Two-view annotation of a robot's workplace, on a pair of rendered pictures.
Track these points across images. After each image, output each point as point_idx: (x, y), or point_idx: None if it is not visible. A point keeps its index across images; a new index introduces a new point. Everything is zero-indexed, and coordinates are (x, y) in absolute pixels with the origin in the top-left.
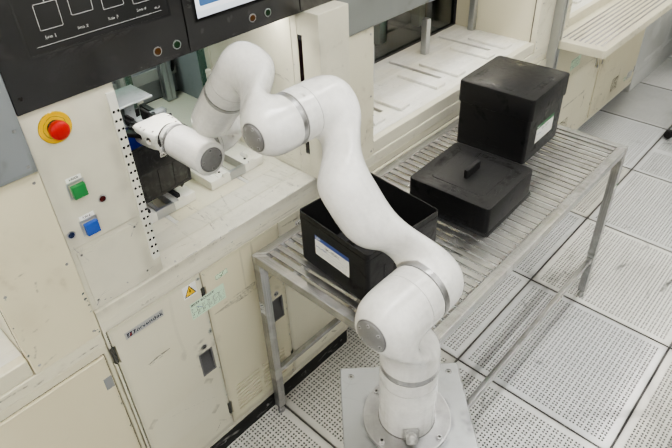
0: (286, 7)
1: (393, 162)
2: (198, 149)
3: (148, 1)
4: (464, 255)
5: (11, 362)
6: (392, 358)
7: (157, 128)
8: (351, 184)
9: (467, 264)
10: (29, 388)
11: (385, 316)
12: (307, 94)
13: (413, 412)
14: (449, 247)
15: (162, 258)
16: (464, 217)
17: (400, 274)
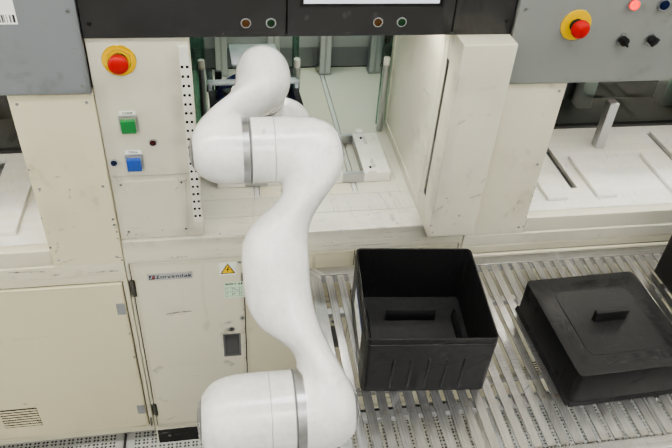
0: (431, 23)
1: (547, 253)
2: None
3: None
4: (519, 409)
5: (39, 245)
6: None
7: None
8: (262, 252)
9: (511, 421)
10: (45, 274)
11: (211, 409)
12: (268, 133)
13: None
14: (511, 388)
15: (213, 224)
16: (556, 366)
17: (272, 378)
